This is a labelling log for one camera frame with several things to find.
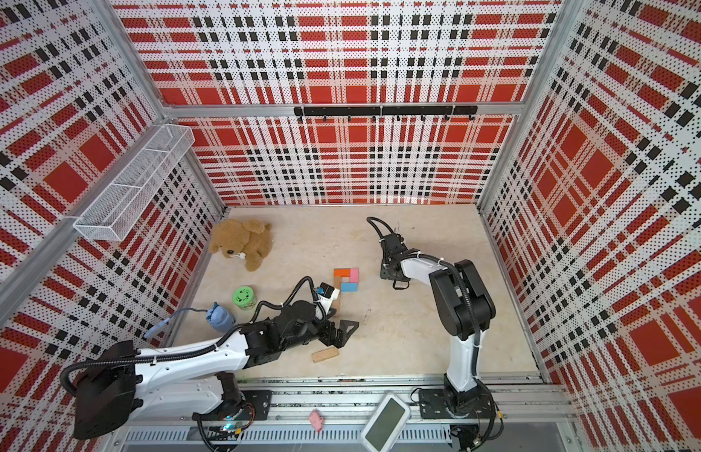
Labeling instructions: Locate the light blue front block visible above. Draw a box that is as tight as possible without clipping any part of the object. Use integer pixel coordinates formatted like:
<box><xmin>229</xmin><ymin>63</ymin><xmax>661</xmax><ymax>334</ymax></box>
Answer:
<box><xmin>340</xmin><ymin>282</ymin><xmax>358</xmax><ymax>292</ymax></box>

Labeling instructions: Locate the orange building block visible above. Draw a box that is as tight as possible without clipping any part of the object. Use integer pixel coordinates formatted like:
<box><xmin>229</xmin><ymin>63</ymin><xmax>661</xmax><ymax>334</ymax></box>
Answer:
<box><xmin>334</xmin><ymin>269</ymin><xmax>352</xmax><ymax>278</ymax></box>

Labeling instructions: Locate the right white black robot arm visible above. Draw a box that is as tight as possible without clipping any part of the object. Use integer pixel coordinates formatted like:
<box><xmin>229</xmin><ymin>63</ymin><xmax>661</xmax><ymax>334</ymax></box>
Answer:
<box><xmin>367</xmin><ymin>217</ymin><xmax>497</xmax><ymax>417</ymax></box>

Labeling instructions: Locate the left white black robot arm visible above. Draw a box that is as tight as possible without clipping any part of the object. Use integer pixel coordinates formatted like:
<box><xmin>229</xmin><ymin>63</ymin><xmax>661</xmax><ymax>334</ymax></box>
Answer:
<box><xmin>60</xmin><ymin>277</ymin><xmax>359</xmax><ymax>440</ymax></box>

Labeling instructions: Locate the green round toy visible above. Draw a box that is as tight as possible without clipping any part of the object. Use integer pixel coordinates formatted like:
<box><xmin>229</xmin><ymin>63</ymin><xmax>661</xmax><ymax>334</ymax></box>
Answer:
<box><xmin>232</xmin><ymin>286</ymin><xmax>256</xmax><ymax>310</ymax></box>

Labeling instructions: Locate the brown teddy bear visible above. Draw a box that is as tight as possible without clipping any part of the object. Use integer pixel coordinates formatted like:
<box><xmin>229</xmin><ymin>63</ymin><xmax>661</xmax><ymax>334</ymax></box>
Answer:
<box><xmin>209</xmin><ymin>218</ymin><xmax>273</xmax><ymax>272</ymax></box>

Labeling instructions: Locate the white tablet device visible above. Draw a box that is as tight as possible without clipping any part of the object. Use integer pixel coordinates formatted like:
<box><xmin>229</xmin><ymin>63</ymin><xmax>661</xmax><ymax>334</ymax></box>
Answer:
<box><xmin>361</xmin><ymin>393</ymin><xmax>411</xmax><ymax>452</ymax></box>

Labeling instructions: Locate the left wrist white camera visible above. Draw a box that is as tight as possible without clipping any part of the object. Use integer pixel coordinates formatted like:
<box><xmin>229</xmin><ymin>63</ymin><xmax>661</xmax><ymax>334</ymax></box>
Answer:
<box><xmin>317</xmin><ymin>282</ymin><xmax>340</xmax><ymax>314</ymax></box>

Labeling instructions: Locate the blue toy with cord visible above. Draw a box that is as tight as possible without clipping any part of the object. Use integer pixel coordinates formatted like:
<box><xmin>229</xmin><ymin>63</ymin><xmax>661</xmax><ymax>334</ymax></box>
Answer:
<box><xmin>143</xmin><ymin>302</ymin><xmax>236</xmax><ymax>340</ymax></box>

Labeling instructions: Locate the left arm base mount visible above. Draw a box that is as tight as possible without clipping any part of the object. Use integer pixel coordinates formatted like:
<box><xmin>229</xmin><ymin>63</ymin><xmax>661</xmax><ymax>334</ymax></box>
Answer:
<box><xmin>190</xmin><ymin>388</ymin><xmax>273</xmax><ymax>452</ymax></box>

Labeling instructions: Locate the pink block on rail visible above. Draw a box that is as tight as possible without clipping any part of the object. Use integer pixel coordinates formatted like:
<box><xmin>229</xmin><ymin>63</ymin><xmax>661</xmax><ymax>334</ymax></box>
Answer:
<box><xmin>308</xmin><ymin>410</ymin><xmax>324</xmax><ymax>432</ymax></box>

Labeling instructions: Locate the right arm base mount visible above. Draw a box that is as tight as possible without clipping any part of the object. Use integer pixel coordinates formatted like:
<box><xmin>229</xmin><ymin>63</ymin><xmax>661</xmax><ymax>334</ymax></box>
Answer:
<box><xmin>412</xmin><ymin>383</ymin><xmax>505</xmax><ymax>451</ymax></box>

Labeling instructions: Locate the black hook rail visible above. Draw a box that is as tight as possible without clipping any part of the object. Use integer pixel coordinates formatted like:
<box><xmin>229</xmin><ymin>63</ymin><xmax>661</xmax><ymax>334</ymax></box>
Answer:
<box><xmin>293</xmin><ymin>105</ymin><xmax>479</xmax><ymax>121</ymax></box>

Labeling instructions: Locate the white wire mesh basket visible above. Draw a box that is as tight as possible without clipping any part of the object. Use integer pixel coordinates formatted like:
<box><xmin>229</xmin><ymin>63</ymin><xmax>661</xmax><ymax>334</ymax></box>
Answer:
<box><xmin>74</xmin><ymin>124</ymin><xmax>194</xmax><ymax>242</ymax></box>

